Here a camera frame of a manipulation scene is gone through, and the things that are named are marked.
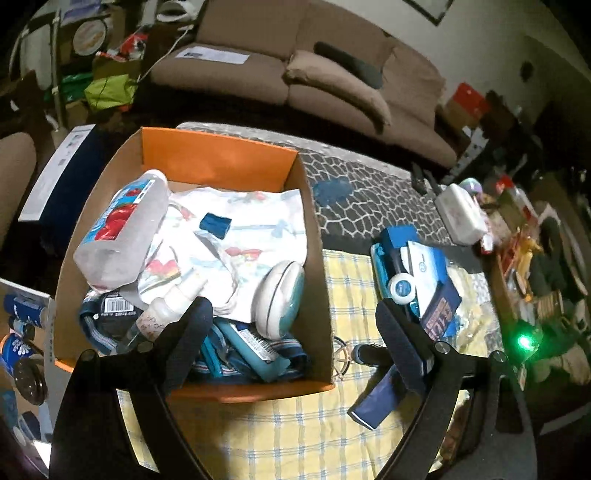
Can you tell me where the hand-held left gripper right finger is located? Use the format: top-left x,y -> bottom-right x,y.
375,299 -> 539,480

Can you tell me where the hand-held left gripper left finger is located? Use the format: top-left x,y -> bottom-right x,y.
48,296 -> 215,480

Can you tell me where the navy orange printed packet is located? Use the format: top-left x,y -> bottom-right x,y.
418,281 -> 462,342

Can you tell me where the navy white printed pouch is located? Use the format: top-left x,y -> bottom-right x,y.
348,369 -> 407,430

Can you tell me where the white blue packet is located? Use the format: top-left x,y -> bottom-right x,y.
397,242 -> 451,301

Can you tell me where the orange cardboard box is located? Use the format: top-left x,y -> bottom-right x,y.
54,127 -> 335,404

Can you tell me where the small clear spray bottle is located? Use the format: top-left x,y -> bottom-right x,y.
115,272 -> 208,354

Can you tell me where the white round tape roll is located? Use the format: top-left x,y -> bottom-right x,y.
387,274 -> 416,304

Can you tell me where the teal packet with barcode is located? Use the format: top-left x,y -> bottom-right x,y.
212,318 -> 291,381

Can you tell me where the clear plastic wrap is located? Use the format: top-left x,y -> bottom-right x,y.
445,265 -> 502,352

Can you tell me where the teal plastic bag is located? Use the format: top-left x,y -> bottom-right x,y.
370,242 -> 416,319

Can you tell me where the dark packet with barcode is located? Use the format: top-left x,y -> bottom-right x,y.
83,286 -> 153,352

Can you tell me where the white teal round case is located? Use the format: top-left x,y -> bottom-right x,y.
254,260 -> 306,341

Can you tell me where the yellow toy figure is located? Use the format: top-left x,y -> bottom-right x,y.
512,235 -> 543,278

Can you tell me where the white printed cloth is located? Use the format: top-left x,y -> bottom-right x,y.
139,187 -> 309,319

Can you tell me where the clear bottle red label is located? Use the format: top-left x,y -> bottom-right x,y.
74,170 -> 171,292

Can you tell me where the yellow checked cloth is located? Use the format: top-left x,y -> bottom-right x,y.
117,249 -> 504,480

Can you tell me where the white rectangular box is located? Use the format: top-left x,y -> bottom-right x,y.
434,183 -> 489,245

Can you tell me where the grey patterned mat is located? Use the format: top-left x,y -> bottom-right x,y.
175,122 -> 490,278

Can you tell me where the open grey cardboard box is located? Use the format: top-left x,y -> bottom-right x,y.
0,277 -> 56,457

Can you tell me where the black round lid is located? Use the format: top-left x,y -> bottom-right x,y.
14,360 -> 49,407

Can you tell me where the blue white can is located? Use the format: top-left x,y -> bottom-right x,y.
0,333 -> 35,370

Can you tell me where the white cardboard box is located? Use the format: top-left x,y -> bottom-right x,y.
455,127 -> 490,174

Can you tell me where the long blue white box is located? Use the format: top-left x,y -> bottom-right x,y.
18,124 -> 112,252

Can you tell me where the red box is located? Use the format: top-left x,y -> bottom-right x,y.
450,82 -> 491,118

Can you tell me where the green bag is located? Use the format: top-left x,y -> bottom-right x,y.
84,74 -> 139,112

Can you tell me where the brown sofa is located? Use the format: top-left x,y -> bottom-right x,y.
150,0 -> 458,169

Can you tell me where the brown cushion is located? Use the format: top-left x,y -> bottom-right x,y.
283,50 -> 392,127

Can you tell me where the dark flat cushion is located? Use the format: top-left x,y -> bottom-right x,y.
314,41 -> 384,88

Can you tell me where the white paper sheet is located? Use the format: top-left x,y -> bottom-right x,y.
174,45 -> 250,65

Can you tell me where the white pole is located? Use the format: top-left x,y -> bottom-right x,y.
52,9 -> 65,134

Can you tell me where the red white toy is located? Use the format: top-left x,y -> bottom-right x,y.
97,34 -> 146,63

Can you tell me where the round white plate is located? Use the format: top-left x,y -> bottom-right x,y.
73,21 -> 109,56

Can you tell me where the blue white packages stack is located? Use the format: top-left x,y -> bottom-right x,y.
60,0 -> 116,24

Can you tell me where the black picture frame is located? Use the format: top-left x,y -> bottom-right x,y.
402,0 -> 455,26

